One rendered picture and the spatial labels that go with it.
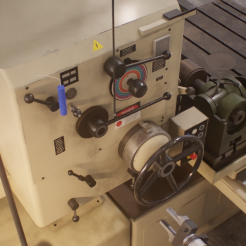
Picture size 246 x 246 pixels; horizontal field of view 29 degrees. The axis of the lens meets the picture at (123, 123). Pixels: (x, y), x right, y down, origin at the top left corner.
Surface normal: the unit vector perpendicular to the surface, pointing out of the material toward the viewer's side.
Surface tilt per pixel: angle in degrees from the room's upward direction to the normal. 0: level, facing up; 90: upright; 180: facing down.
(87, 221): 0
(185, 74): 36
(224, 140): 90
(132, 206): 0
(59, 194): 90
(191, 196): 90
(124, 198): 0
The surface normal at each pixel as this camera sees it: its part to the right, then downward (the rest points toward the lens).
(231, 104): -0.33, -0.50
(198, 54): 0.00, -0.73
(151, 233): 0.58, 0.56
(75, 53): 0.41, -0.12
